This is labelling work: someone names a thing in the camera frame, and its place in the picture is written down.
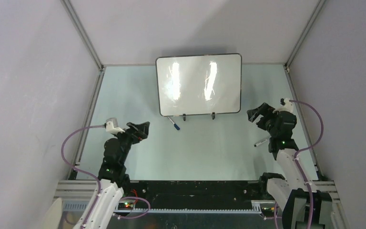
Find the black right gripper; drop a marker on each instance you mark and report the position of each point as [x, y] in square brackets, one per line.
[265, 110]

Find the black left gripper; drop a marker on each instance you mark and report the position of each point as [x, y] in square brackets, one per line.
[138, 131]

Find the white whiteboard black frame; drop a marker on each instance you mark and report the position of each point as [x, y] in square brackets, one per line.
[199, 84]

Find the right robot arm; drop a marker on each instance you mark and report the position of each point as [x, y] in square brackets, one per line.
[302, 204]

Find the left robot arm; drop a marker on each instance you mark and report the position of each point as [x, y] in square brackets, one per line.
[112, 179]

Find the black marker pen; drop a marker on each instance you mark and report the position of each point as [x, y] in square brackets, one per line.
[260, 142]

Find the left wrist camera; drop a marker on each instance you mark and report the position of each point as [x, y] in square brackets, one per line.
[112, 127]

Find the wire whiteboard stand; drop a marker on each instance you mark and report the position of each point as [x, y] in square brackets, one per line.
[186, 116]

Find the grey cable duct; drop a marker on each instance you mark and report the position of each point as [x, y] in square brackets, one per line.
[80, 206]

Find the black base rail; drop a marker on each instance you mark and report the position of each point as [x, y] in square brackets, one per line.
[200, 194]

